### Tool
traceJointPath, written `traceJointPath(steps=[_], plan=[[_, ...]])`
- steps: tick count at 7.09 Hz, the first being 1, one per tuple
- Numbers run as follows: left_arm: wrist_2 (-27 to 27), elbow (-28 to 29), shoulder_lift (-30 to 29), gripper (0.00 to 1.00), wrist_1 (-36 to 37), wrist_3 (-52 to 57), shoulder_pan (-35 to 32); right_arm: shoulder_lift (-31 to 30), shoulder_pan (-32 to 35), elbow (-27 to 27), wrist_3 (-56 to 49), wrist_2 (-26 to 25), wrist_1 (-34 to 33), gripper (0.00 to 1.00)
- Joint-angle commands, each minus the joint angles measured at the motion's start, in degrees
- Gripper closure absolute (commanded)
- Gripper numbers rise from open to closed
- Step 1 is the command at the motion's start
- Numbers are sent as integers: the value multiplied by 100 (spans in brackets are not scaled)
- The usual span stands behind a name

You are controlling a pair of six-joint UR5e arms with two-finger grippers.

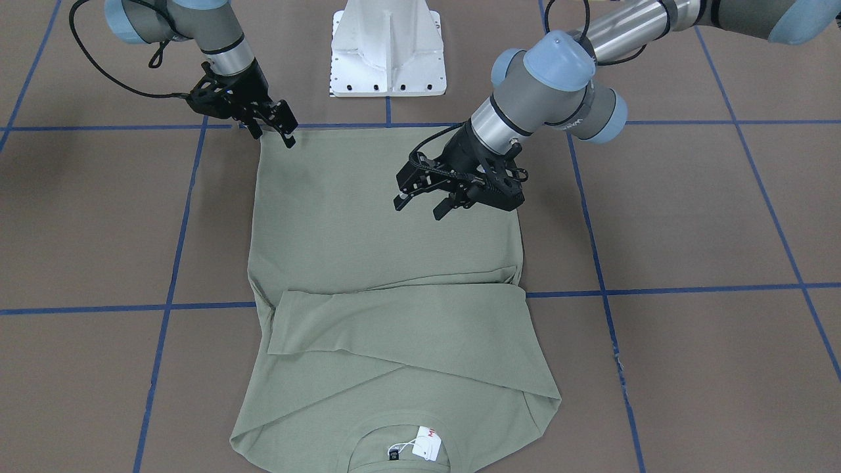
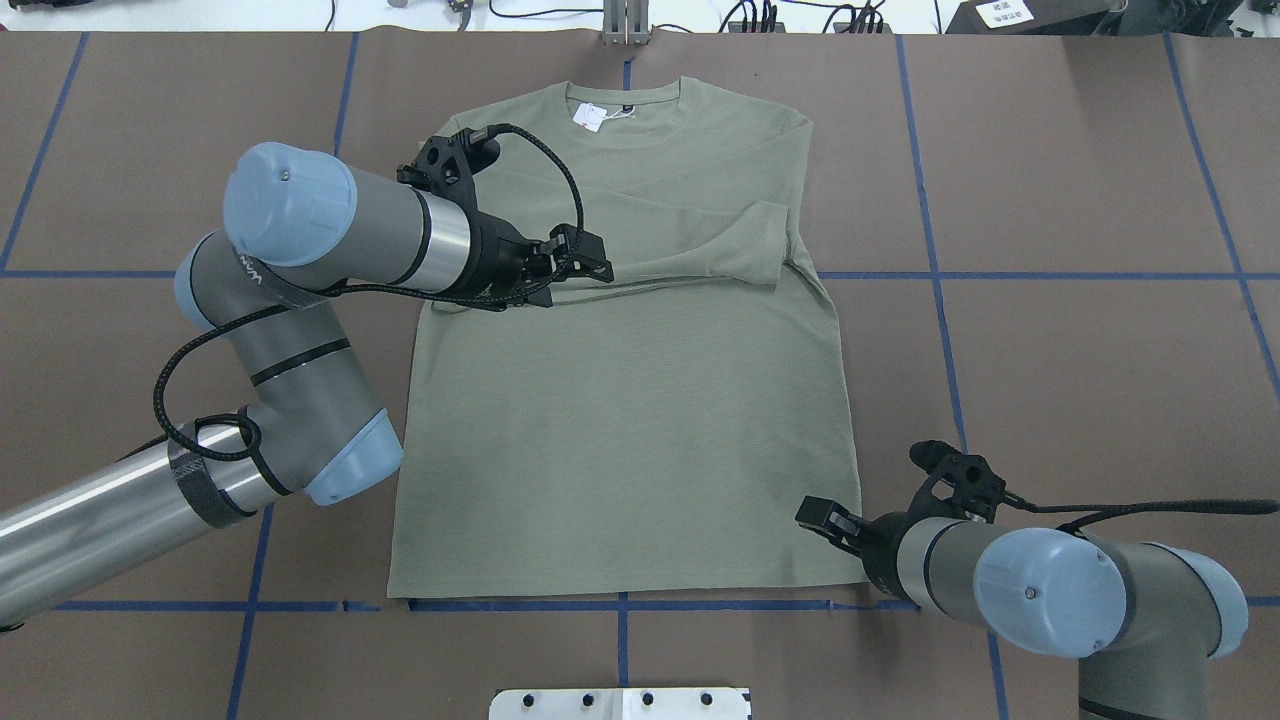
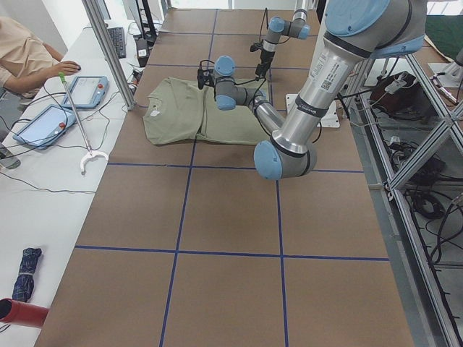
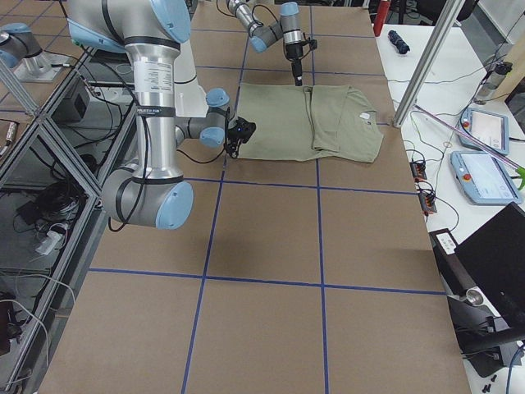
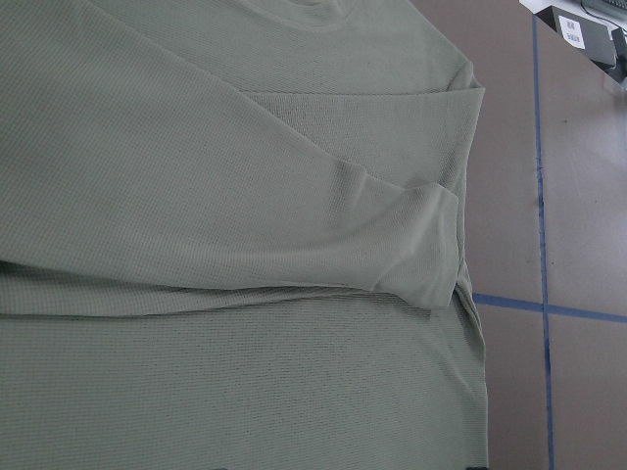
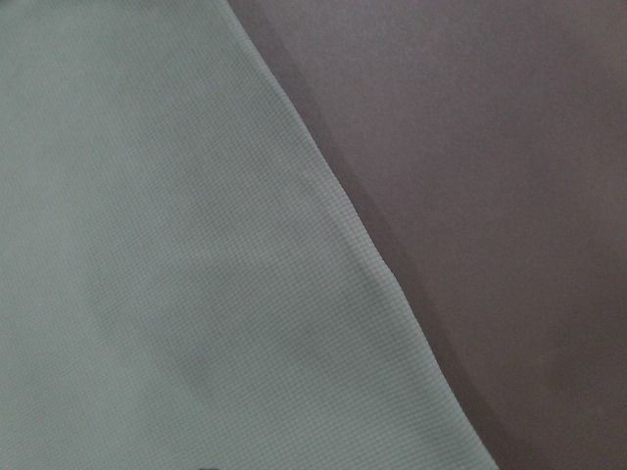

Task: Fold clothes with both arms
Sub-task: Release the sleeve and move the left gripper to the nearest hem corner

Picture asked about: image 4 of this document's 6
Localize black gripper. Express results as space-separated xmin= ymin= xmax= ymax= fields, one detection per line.
xmin=285 ymin=41 xmax=304 ymax=86
xmin=226 ymin=117 xmax=257 ymax=158

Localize olive green long-sleeve shirt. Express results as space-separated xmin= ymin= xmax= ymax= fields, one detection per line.
xmin=237 ymin=83 xmax=383 ymax=163

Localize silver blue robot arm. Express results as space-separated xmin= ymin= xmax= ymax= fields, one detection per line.
xmin=67 ymin=1 xmax=256 ymax=230
xmin=226 ymin=1 xmax=309 ymax=86

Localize dark blue folded umbrella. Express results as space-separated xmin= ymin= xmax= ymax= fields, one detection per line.
xmin=387 ymin=30 xmax=410 ymax=55

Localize red fire extinguisher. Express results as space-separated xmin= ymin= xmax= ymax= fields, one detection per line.
xmin=373 ymin=0 xmax=390 ymax=37

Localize upper orange black connector box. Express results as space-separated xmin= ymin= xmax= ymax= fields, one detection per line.
xmin=409 ymin=161 xmax=427 ymax=182

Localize orange black connector box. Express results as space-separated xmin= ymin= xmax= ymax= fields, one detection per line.
xmin=409 ymin=161 xmax=427 ymax=182
xmin=418 ymin=190 xmax=437 ymax=217

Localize lower orange black connector box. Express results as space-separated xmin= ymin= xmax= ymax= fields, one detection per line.
xmin=418 ymin=190 xmax=437 ymax=217

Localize clear water bottle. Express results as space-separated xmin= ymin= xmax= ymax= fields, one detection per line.
xmin=474 ymin=61 xmax=513 ymax=105

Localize upper blue teach pendant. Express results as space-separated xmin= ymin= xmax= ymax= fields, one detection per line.
xmin=457 ymin=108 xmax=509 ymax=155

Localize blue teach pendant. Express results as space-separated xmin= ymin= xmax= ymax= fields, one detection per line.
xmin=450 ymin=151 xmax=523 ymax=206
xmin=457 ymin=108 xmax=509 ymax=155

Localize white power strip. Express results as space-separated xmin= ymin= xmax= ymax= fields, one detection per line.
xmin=35 ymin=230 xmax=65 ymax=255

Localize lower blue teach pendant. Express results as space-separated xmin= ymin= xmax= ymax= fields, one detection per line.
xmin=450 ymin=151 xmax=523 ymax=206

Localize black monitor with label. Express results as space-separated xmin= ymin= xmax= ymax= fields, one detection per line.
xmin=430 ymin=203 xmax=524 ymax=327

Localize grey aluminium frame post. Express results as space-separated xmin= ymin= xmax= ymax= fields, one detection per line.
xmin=393 ymin=0 xmax=465 ymax=128

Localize aluminium extrusion side frame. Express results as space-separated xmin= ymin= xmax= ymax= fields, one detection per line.
xmin=1 ymin=50 xmax=135 ymax=393

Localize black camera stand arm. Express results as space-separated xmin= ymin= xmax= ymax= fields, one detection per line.
xmin=447 ymin=296 xmax=524 ymax=378

